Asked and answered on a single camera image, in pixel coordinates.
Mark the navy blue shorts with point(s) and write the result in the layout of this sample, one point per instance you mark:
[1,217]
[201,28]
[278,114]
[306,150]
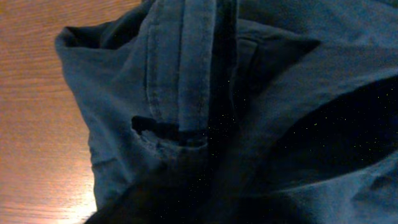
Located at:
[240,111]

